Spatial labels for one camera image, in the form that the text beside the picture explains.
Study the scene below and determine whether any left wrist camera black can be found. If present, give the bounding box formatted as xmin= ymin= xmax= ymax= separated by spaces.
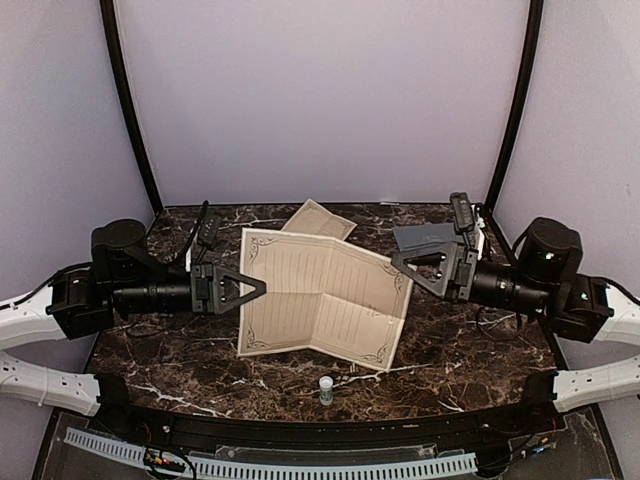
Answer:
xmin=184 ymin=201 xmax=222 ymax=270

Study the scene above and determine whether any small electronics board with leds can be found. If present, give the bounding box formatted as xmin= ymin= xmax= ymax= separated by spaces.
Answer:
xmin=143 ymin=450 xmax=185 ymax=472

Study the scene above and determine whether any black frame post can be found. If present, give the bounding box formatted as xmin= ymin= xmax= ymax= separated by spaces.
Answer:
xmin=484 ymin=0 xmax=544 ymax=216
xmin=99 ymin=0 xmax=164 ymax=217

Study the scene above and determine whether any beige letter paper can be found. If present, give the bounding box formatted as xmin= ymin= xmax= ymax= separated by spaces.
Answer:
xmin=237 ymin=228 xmax=413 ymax=371

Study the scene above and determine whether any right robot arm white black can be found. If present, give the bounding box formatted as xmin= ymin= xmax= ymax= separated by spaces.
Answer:
xmin=392 ymin=214 xmax=639 ymax=434

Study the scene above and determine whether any black front table rail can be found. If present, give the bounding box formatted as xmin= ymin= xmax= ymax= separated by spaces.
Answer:
xmin=89 ymin=402 xmax=566 ymax=452

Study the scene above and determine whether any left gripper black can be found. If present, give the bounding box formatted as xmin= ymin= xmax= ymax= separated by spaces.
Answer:
xmin=111 ymin=261 xmax=267 ymax=317

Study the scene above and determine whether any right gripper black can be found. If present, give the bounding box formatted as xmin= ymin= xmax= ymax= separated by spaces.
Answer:
xmin=391 ymin=239 xmax=551 ymax=317

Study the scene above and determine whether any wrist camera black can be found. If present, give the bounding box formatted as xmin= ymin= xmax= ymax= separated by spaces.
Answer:
xmin=449 ymin=192 xmax=484 ymax=252
xmin=184 ymin=201 xmax=222 ymax=270

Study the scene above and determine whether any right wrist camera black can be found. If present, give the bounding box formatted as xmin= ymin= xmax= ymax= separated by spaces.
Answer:
xmin=449 ymin=192 xmax=484 ymax=252

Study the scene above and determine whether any beige lined letter sheet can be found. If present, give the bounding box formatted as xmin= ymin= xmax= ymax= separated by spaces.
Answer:
xmin=281 ymin=199 xmax=357 ymax=240

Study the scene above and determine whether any black left frame post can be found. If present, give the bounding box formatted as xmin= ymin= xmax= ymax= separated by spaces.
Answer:
xmin=99 ymin=0 xmax=164 ymax=217

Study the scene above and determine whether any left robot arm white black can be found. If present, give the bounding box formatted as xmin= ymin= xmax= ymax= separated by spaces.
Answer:
xmin=1 ymin=219 xmax=266 ymax=436

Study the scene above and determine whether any white slotted cable duct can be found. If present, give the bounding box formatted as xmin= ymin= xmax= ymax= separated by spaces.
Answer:
xmin=64 ymin=428 xmax=478 ymax=479

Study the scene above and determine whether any grey envelope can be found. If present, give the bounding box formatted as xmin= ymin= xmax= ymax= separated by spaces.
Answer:
xmin=392 ymin=223 xmax=461 ymax=252

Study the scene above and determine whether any black right frame post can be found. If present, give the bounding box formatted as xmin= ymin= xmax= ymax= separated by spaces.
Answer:
xmin=484 ymin=0 xmax=544 ymax=216

